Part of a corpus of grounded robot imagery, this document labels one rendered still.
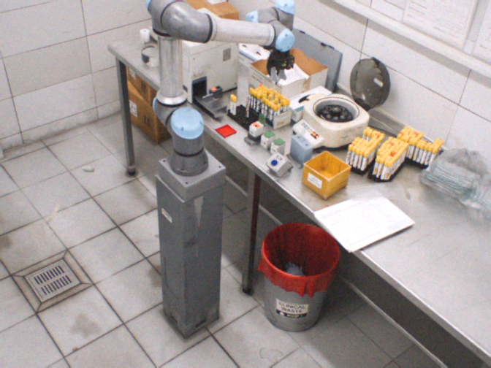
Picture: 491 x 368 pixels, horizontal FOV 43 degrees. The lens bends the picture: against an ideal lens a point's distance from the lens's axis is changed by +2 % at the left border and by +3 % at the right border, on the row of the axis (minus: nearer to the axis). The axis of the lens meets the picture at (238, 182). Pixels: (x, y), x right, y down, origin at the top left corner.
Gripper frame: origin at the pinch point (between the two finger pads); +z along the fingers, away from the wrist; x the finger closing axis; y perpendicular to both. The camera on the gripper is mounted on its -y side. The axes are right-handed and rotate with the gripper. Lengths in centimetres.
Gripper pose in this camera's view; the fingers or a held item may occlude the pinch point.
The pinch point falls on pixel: (275, 81)
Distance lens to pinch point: 260.4
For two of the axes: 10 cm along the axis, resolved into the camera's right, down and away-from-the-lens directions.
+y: 4.9, 5.8, -6.5
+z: -0.4, 7.6, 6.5
